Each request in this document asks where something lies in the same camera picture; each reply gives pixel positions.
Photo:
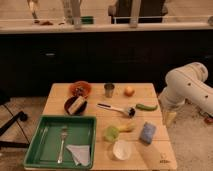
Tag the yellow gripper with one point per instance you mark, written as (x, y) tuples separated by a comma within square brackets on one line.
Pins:
[(168, 117)]

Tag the blue sponge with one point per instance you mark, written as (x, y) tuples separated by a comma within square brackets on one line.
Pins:
[(147, 133)]

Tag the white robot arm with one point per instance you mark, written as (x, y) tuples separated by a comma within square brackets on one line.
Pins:
[(186, 83)]

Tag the green plastic cup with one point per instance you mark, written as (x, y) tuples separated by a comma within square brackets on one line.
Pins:
[(111, 133)]

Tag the metal cup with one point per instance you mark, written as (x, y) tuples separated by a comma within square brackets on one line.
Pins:
[(109, 89)]

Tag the green cucumber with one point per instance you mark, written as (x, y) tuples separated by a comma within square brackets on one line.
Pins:
[(146, 108)]

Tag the wooden table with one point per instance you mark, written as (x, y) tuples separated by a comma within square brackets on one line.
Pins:
[(157, 156)]

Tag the yellow banana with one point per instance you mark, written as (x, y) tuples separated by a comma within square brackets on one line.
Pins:
[(126, 127)]

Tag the white small bowl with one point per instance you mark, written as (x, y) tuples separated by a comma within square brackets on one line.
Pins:
[(122, 149)]

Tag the orange bowl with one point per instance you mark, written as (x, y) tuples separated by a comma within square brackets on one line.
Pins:
[(80, 88)]

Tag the wooden block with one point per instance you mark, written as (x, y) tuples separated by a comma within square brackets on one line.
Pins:
[(77, 104)]

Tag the folded grey cloth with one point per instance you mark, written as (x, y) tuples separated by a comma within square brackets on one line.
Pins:
[(80, 154)]

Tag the dark brown bowl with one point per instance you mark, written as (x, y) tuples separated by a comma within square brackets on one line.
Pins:
[(70, 101)]

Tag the silver fork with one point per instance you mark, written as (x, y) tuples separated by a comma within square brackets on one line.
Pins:
[(64, 134)]

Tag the green plastic tray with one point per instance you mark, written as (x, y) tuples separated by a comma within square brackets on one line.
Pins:
[(45, 145)]

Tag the green container on counter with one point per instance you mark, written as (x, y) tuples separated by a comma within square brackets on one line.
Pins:
[(87, 19)]

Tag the black chair base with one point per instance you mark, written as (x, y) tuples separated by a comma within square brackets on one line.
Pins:
[(20, 116)]

